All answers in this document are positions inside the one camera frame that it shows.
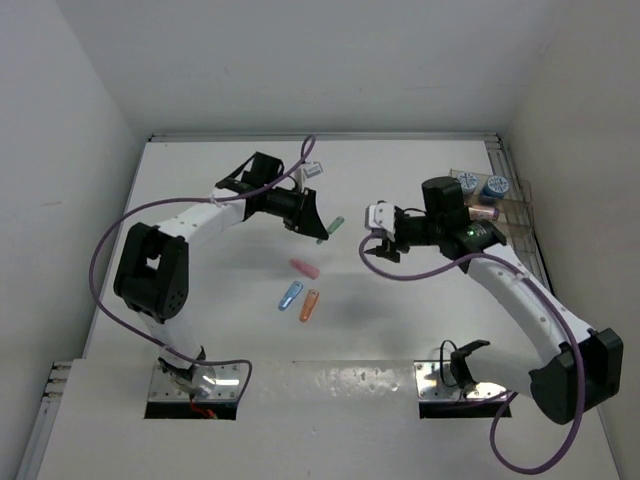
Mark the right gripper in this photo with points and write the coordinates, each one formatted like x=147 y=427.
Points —
x=388 y=250

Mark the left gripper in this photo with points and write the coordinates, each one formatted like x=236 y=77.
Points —
x=303 y=216

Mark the green stapler case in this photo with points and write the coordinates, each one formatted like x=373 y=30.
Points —
x=334 y=225

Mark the pink stapler case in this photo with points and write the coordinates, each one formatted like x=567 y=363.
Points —
x=305 y=269

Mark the blue stapler case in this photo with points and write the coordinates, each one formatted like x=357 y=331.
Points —
x=290 y=295

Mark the orange stapler case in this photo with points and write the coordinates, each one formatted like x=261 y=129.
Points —
x=309 y=305

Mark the pink marker tube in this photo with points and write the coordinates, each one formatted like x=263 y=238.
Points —
x=479 y=212

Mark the blue tape jar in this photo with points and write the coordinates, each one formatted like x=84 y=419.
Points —
x=469 y=183
x=494 y=189

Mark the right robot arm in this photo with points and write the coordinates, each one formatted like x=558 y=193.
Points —
x=575 y=367

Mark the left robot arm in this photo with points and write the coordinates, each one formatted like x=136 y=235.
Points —
x=154 y=269

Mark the clear acrylic organizer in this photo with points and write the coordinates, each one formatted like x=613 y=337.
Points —
x=516 y=219

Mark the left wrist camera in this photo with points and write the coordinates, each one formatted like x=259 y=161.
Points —
x=307 y=171

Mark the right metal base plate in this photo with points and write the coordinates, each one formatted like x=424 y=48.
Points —
x=432 y=389

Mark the metal base plate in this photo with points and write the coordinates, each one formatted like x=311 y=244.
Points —
x=432 y=389
x=200 y=383

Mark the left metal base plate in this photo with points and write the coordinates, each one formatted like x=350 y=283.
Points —
x=200 y=383

